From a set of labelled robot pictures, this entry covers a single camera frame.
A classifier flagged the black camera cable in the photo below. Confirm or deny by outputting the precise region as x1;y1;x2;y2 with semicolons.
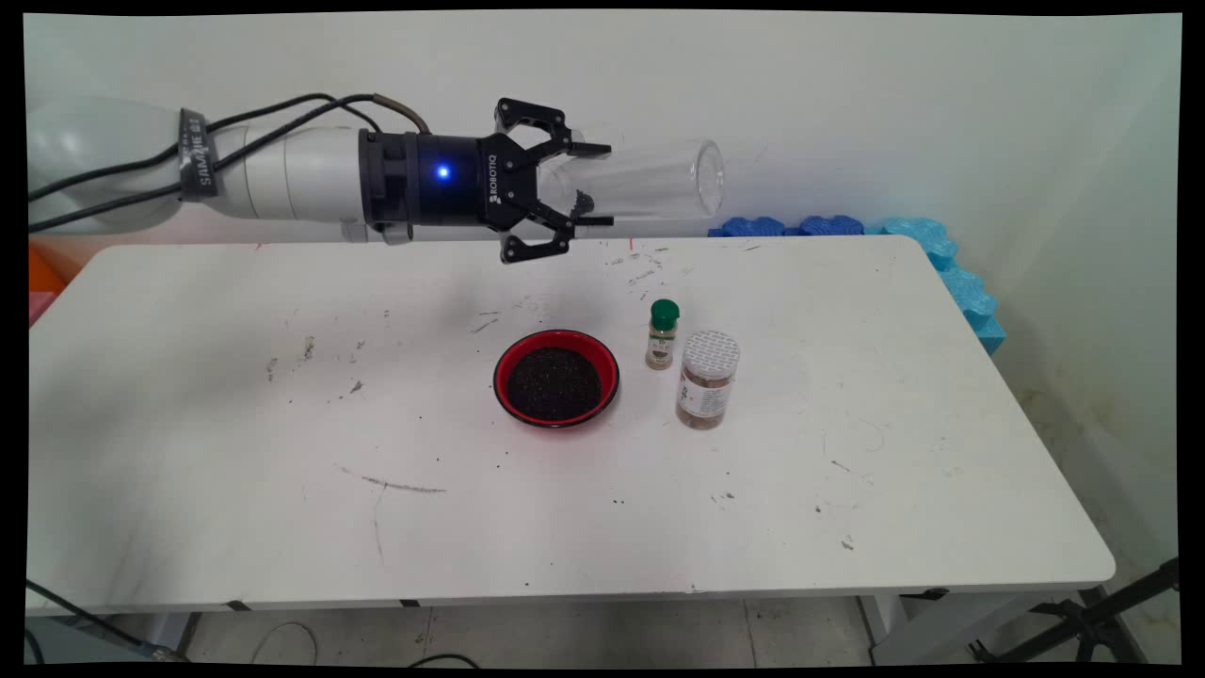
26;91;382;203

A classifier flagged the white table leg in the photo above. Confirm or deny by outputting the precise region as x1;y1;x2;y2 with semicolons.
141;612;202;662

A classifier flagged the black seeds heap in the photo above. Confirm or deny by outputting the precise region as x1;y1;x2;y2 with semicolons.
506;346;603;423

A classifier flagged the clear plastic jar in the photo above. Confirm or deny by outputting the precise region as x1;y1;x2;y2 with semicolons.
538;138;728;225

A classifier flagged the pale floor cable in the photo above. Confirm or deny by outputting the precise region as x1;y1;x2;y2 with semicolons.
249;621;321;666

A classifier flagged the red bowl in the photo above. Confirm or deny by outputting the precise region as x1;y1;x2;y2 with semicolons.
492;329;621;429

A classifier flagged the black tripod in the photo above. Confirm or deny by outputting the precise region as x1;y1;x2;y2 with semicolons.
970;557;1180;664

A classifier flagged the small green-capped spice bottle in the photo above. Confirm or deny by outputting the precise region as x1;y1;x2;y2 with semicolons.
645;299;681;371

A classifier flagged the black printed arm strap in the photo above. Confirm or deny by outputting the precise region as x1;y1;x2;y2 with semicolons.
177;108;222;202

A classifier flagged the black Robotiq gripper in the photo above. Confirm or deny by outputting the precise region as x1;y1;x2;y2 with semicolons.
358;97;616;266

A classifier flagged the light blue foam mat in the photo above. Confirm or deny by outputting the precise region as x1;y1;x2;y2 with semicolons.
864;216;1008;357

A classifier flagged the brown-filled jar patterned white lid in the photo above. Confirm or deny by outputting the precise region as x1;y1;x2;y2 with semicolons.
675;330;741;431

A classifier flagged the orange foam block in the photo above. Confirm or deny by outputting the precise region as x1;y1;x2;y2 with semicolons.
28;243;67;295

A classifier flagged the black gripper cable spring relief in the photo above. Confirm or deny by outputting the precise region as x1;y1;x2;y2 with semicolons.
26;91;432;232

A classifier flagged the black hanging cable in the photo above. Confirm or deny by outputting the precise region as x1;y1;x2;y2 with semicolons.
26;579;187;662

